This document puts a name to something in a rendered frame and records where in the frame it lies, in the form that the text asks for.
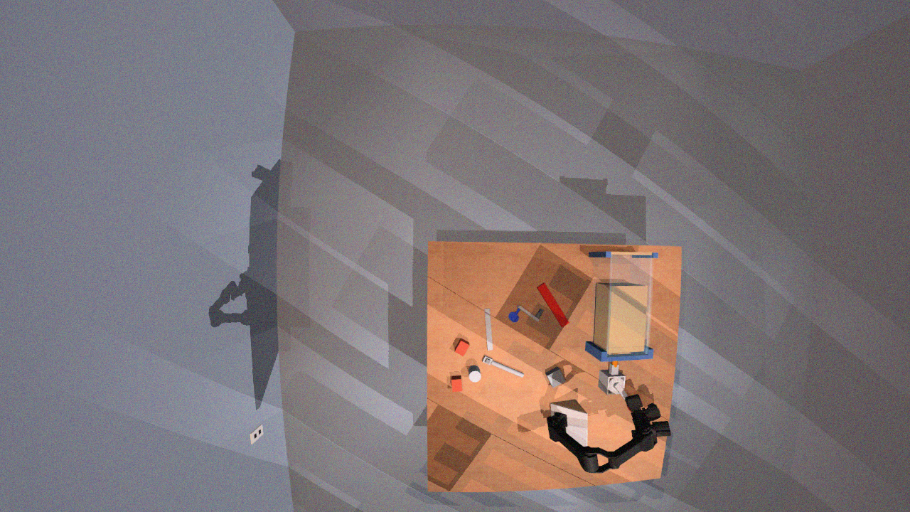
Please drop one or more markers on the grey flat bar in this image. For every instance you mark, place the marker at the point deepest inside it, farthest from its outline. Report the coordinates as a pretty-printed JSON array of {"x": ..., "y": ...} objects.
[{"x": 488, "y": 330}]

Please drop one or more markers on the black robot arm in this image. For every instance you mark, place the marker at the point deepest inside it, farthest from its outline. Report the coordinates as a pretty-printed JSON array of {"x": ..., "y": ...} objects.
[{"x": 644, "y": 438}]

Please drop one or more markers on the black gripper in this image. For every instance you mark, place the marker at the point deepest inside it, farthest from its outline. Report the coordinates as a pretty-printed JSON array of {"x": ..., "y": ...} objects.
[{"x": 634, "y": 403}]

